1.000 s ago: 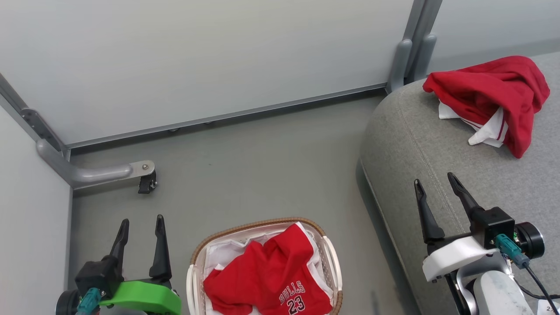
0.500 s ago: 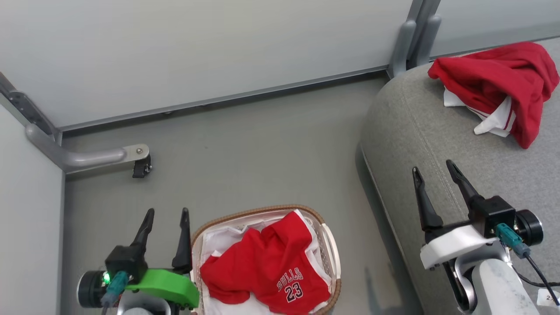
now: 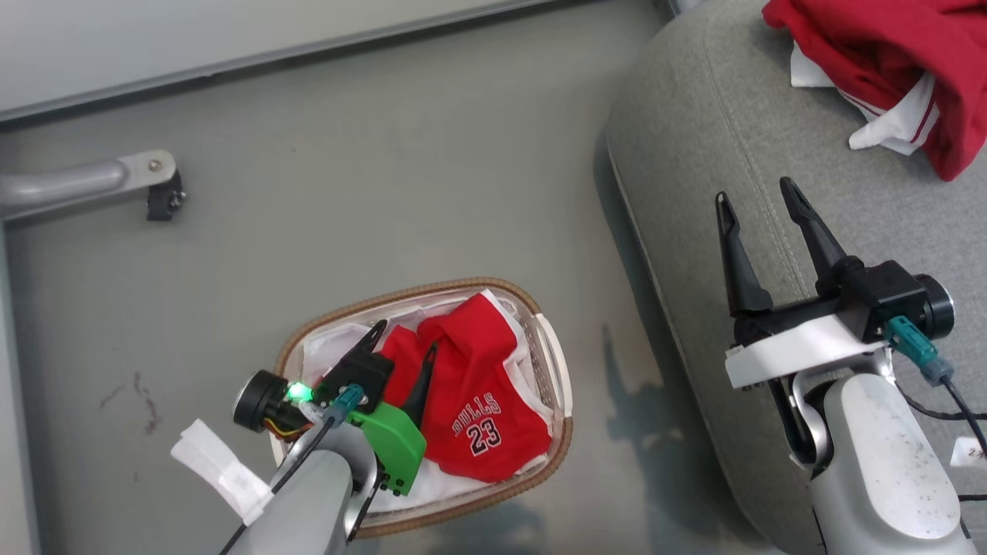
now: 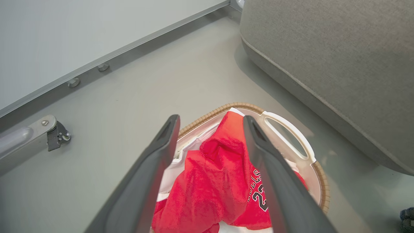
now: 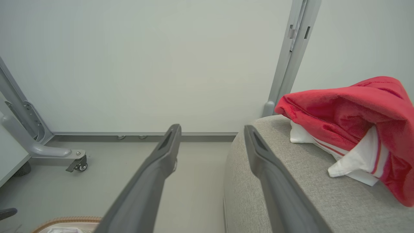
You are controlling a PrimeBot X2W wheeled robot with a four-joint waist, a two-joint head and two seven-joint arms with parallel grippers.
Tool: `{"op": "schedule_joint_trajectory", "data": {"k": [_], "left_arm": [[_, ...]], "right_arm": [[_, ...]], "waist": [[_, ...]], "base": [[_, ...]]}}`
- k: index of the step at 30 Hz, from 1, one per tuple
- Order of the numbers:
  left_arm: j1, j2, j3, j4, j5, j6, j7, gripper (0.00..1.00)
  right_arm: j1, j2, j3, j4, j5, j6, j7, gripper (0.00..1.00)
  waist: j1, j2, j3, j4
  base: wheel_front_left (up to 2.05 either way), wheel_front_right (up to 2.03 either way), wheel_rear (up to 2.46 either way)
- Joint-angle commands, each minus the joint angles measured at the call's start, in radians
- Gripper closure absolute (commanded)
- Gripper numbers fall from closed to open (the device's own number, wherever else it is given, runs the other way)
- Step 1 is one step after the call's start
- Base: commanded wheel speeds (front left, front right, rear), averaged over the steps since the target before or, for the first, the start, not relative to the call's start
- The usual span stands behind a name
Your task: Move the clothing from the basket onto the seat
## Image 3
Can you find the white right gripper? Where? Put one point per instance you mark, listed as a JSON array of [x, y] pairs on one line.
[[794, 347]]

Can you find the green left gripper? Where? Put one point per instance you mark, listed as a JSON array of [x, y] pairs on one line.
[[397, 447]]

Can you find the red Bulls jersey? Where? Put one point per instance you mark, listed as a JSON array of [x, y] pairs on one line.
[[478, 385]]

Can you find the red garment with white trim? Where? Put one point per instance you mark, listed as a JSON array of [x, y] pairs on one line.
[[871, 46]]

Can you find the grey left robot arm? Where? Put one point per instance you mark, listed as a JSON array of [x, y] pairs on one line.
[[308, 501]]

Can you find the grey fabric sofa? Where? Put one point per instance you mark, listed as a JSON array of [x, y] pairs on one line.
[[694, 154]]

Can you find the white basket liner cloth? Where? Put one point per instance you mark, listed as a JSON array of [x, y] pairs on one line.
[[331, 347]]

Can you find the white laundry basket brown rim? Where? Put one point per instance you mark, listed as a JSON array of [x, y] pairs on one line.
[[559, 432]]

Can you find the black caster wheel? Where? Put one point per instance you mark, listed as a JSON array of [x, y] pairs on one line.
[[164, 200]]

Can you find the grey partition support leg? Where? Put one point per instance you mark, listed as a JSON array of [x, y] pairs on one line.
[[77, 181]]

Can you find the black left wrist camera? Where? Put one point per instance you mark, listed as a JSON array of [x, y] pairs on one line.
[[362, 378]]

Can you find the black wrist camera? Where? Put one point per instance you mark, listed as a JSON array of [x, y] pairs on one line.
[[887, 297], [362, 378]]

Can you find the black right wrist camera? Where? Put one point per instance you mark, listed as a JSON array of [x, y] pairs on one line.
[[887, 297]]

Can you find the grey partition bottom rail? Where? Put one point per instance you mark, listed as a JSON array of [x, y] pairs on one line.
[[231, 65]]

